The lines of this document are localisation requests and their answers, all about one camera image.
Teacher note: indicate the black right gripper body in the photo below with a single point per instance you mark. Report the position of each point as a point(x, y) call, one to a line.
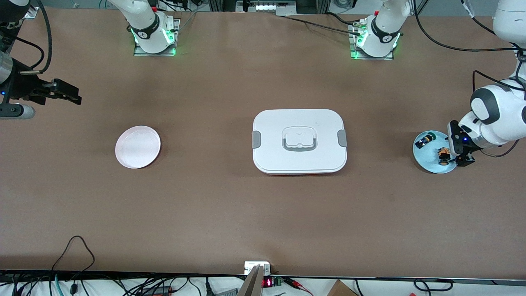
point(21, 86)

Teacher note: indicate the orange push-button switch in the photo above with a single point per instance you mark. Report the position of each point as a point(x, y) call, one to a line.
point(444, 156)

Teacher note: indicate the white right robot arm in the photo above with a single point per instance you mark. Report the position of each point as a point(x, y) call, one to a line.
point(146, 28)

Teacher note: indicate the light blue round plate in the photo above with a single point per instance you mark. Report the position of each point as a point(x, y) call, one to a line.
point(429, 158)

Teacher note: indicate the pink round plate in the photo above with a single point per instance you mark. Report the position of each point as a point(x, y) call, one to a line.
point(137, 147)

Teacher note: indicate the white lidded box, grey latches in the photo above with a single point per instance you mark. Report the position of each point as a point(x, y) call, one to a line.
point(300, 158)

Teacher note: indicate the brown cardboard piece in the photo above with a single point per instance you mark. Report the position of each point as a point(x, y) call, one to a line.
point(341, 290)

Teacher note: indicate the red clip leads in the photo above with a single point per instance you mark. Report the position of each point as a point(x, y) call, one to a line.
point(298, 284)

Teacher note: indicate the small red display module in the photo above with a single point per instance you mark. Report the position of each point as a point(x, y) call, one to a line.
point(269, 282)

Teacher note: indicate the white mounting block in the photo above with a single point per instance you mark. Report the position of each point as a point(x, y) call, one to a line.
point(250, 266)

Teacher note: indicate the grey metal bar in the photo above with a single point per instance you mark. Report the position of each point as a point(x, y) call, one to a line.
point(251, 285)

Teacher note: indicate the green and blue push-button switch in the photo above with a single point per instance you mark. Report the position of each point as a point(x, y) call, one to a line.
point(425, 140)

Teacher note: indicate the aluminium profile rail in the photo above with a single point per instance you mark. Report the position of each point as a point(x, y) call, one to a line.
point(32, 12)

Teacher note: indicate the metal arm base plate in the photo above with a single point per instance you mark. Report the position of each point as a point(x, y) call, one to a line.
point(353, 55)
point(137, 52)

